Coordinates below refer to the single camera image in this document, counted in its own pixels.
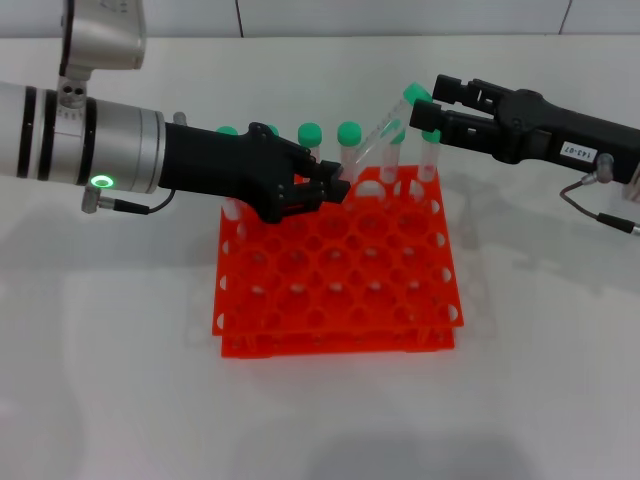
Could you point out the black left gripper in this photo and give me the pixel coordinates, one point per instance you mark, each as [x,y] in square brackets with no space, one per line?
[225,165]

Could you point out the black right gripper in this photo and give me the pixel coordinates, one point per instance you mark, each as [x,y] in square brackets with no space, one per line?
[540,130]

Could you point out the green-capped clear test tube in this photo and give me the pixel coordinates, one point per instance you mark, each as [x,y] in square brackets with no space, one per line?
[392,160]
[227,130]
[349,133]
[310,135]
[429,160]
[273,130]
[380,130]
[233,210]

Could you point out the orange plastic test tube rack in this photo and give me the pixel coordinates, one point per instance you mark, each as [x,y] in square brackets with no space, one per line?
[350,300]

